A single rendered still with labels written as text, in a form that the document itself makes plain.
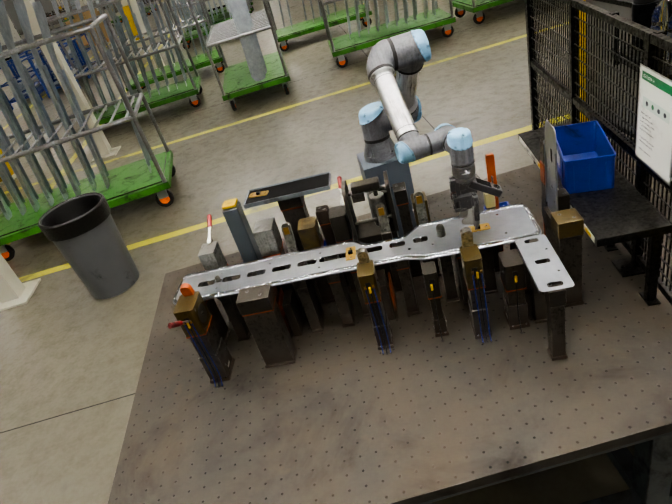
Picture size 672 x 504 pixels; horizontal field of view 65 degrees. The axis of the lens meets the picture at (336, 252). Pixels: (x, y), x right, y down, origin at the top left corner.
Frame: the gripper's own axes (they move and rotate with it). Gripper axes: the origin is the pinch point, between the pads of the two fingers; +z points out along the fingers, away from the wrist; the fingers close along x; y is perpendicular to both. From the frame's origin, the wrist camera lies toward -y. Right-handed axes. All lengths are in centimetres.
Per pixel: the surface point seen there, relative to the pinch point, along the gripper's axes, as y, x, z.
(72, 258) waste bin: 272, -164, 63
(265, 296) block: 77, 15, 2
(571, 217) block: -28.4, 9.8, -1.4
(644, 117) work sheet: -54, -1, -25
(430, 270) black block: 19.2, 13.7, 5.5
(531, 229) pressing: -17.4, 3.3, 4.6
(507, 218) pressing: -11.8, -6.7, 4.7
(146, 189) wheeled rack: 266, -304, 80
